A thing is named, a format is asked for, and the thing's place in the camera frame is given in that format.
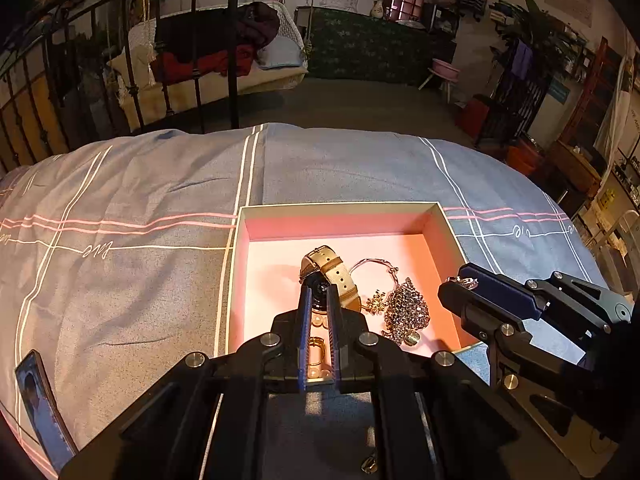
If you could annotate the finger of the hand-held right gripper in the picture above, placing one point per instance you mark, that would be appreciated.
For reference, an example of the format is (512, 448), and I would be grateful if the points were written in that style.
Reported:
(470, 310)
(500, 292)

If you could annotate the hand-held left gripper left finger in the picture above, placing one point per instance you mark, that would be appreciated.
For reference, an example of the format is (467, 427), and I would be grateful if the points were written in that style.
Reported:
(302, 345)

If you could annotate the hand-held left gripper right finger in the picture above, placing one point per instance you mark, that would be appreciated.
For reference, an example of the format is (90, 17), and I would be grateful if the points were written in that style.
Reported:
(334, 347)

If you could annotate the gold flower pendant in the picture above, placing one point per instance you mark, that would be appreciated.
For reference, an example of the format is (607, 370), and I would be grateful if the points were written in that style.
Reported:
(377, 302)

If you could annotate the pale green box pink lining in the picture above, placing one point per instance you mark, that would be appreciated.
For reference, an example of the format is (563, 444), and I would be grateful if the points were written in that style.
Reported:
(280, 280)

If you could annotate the orange bucket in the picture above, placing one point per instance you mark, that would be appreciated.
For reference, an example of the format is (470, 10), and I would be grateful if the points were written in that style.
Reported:
(526, 157)

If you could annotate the red box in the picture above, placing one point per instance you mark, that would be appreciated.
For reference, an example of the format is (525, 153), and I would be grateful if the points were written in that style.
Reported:
(474, 116)

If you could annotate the black metal rack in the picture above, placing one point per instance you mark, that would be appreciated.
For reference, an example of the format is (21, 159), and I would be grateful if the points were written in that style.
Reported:
(515, 100)

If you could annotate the grey checked bed blanket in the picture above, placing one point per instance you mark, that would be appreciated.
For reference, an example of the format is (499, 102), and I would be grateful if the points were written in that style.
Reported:
(150, 210)

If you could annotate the red ladder shelf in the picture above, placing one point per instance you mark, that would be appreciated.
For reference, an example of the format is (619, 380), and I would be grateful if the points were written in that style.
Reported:
(592, 90)

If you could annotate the pink stool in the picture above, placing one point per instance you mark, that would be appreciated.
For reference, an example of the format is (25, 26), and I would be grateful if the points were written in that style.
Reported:
(442, 70)

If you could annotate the purple cloth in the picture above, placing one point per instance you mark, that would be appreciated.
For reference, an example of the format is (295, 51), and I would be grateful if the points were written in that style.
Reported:
(521, 60)

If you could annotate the potted green plant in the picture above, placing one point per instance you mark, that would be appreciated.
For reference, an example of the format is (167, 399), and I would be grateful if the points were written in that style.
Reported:
(542, 30)

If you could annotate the smartphone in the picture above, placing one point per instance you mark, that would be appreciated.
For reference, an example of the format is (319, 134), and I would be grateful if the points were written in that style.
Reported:
(42, 410)

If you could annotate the green floral covered cabinet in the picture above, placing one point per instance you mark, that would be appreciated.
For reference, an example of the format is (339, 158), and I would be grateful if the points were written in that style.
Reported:
(370, 45)

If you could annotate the red cloth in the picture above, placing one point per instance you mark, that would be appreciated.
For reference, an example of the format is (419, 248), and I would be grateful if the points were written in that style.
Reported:
(200, 62)

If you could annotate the patterned vase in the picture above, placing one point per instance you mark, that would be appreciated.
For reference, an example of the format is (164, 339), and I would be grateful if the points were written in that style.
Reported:
(377, 8)

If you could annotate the white hanging swing chair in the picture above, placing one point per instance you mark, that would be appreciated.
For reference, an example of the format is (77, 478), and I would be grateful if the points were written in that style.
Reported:
(285, 35)

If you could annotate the dark clothes pile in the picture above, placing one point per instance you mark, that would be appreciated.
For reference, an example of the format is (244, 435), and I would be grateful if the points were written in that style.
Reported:
(257, 25)

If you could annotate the black iron bed frame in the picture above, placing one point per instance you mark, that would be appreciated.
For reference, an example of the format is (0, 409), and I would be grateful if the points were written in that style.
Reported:
(200, 35)

